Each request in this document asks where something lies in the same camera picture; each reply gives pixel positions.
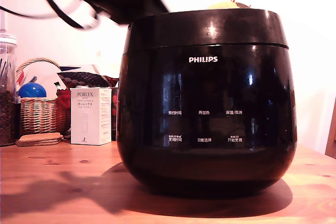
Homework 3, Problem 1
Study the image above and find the black rice cooker lid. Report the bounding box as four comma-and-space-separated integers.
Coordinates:
125, 8, 289, 50

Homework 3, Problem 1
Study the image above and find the black Philips rice cooker body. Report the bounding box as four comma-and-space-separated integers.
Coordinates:
117, 42, 299, 195

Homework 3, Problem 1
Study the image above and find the dark dotted patterned cloth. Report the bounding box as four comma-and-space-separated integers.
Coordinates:
57, 70, 119, 88

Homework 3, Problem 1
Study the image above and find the dark box with red spots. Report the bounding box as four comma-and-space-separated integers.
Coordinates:
111, 86, 119, 142

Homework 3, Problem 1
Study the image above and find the white Porlex box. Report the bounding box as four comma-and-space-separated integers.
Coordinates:
70, 87, 112, 146

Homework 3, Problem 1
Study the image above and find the red cloth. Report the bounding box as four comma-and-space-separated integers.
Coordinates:
56, 90, 71, 130

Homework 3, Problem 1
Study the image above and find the blue ball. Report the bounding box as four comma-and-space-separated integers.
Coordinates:
18, 82, 47, 99

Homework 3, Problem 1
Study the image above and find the woven wicker basket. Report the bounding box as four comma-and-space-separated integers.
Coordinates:
16, 57, 70, 137

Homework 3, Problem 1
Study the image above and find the glass jar with coffee beans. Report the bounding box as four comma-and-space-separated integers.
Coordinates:
0, 31, 21, 147

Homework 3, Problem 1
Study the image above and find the cork coaster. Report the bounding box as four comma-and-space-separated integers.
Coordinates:
19, 132, 65, 143
15, 139, 62, 147

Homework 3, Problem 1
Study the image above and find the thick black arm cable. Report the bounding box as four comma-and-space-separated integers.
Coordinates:
38, 0, 85, 29

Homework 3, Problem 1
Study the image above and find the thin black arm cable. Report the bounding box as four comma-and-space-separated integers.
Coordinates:
0, 5, 61, 18

